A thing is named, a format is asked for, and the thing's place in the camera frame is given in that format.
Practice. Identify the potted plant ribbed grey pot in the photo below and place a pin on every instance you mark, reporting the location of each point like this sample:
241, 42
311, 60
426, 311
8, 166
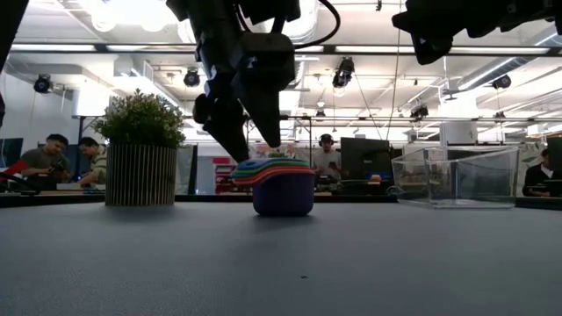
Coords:
140, 175

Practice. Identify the clear plastic container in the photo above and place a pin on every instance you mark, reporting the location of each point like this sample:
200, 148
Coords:
474, 184

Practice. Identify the black computer monitor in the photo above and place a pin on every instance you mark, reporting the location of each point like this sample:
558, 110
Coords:
364, 158

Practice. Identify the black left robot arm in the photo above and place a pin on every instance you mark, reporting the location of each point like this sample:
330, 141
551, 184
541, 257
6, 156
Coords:
211, 11

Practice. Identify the black ceiling spotlight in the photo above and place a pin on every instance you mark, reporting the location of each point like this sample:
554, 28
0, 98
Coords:
192, 78
42, 83
419, 112
343, 72
502, 81

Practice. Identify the blue measuring cup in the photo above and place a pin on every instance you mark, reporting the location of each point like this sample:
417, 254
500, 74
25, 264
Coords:
272, 161

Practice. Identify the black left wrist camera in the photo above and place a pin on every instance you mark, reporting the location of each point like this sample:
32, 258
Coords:
265, 61

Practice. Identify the grey-blue table mat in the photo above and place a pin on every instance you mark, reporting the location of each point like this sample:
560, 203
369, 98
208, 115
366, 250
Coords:
281, 263

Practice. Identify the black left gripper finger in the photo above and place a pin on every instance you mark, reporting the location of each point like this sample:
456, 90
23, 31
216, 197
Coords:
263, 114
226, 127

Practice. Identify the purple measuring cup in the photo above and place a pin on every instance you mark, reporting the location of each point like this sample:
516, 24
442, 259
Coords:
283, 197

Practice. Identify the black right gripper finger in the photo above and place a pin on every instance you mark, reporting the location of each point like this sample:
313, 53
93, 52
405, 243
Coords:
432, 48
406, 19

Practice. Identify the red measuring cup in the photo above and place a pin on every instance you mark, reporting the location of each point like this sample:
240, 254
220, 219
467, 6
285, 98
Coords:
263, 174

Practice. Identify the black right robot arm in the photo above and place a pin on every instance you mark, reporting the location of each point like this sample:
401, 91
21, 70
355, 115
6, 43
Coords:
518, 13

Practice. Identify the person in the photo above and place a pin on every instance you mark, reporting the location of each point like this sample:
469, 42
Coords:
94, 162
41, 158
327, 162
535, 177

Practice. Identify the orange measuring cup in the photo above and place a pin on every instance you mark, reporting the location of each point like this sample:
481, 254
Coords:
257, 179

